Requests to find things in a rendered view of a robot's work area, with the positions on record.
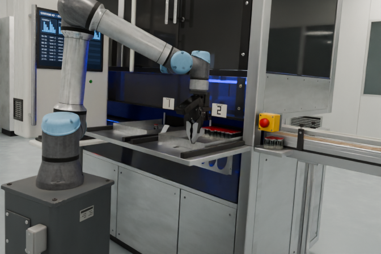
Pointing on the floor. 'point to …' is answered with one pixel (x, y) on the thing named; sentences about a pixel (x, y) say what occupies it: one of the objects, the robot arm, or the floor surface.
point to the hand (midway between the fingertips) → (191, 140)
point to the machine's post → (253, 108)
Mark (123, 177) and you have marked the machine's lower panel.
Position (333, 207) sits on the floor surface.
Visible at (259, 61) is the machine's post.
